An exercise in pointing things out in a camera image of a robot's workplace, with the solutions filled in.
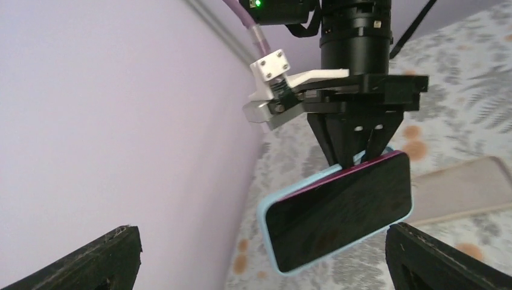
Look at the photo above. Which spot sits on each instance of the floral patterned table mat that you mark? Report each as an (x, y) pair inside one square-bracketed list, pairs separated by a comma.
[(310, 225)]

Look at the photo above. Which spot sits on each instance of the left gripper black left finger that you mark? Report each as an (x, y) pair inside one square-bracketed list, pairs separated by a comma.
[(111, 261)]

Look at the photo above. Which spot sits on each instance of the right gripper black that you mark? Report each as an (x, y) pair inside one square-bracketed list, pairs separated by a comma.
[(357, 36)]

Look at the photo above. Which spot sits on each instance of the right aluminium frame post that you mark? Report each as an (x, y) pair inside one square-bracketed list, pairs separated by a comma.
[(223, 33)]

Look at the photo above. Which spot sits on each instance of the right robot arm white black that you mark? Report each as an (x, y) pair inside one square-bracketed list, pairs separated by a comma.
[(301, 18)]

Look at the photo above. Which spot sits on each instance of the phone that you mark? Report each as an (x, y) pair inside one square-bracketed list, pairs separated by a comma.
[(340, 212)]

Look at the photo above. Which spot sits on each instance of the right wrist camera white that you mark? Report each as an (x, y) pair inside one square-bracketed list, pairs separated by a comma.
[(278, 96)]

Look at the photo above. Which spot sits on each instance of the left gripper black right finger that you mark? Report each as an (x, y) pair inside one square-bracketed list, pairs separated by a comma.
[(417, 260)]

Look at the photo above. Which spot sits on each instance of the beige phone case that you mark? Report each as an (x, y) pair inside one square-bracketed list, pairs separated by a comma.
[(477, 186)]

